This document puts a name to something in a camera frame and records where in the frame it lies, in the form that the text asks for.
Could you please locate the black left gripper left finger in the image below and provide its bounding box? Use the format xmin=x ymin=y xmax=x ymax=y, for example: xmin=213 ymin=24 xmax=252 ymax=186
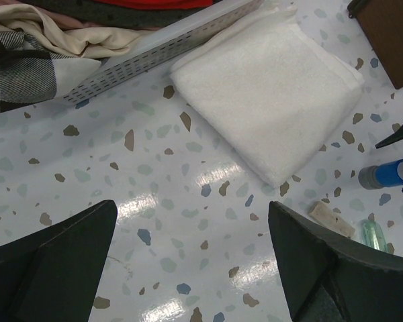
xmin=0 ymin=200 xmax=118 ymax=321

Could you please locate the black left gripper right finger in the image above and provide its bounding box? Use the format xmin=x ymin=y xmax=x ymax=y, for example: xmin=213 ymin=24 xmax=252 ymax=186
xmin=268 ymin=201 xmax=403 ymax=321

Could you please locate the blue cylindrical stamp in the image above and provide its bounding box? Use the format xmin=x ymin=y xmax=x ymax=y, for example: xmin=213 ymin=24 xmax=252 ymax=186
xmin=358 ymin=159 xmax=403 ymax=190

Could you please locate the brown wooden desk organizer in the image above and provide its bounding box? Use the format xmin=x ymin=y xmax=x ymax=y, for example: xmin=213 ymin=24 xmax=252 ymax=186
xmin=347 ymin=0 xmax=403 ymax=89

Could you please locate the green transparent clip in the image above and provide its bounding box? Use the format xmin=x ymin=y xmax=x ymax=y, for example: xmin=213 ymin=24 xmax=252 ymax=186
xmin=360 ymin=219 xmax=388 ymax=252

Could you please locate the beige eraser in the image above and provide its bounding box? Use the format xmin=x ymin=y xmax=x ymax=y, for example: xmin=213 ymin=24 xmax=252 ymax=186
xmin=308 ymin=201 xmax=355 ymax=239

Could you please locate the folded white towel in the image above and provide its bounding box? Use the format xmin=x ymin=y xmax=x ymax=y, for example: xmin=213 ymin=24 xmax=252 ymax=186
xmin=170 ymin=3 xmax=364 ymax=187

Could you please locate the plaid black white cloth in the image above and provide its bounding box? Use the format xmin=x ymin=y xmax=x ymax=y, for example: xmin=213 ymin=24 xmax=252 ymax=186
xmin=0 ymin=31 xmax=101 ymax=113

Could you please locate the beige cloth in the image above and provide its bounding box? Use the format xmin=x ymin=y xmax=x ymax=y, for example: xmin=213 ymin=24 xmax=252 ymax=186
xmin=0 ymin=3 xmax=149 ymax=59

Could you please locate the white plastic basket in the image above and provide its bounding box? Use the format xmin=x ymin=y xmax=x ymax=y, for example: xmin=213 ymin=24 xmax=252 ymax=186
xmin=58 ymin=0 xmax=263 ymax=105

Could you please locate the red cloth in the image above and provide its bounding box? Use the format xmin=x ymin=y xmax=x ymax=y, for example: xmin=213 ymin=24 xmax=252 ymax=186
xmin=98 ymin=0 xmax=214 ymax=10

